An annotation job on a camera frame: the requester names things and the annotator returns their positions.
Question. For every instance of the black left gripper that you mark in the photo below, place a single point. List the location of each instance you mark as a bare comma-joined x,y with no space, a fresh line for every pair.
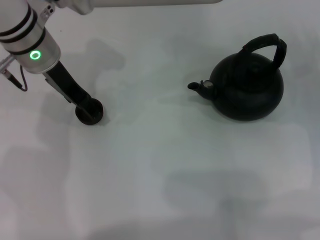
65,82

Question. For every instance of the dark round teacup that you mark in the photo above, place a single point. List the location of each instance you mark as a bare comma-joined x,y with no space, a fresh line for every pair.
96,113

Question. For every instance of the black round teapot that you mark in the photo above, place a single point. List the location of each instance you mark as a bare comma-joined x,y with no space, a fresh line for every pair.
247,92

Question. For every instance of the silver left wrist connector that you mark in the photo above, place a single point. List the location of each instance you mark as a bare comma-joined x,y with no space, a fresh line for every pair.
5,62

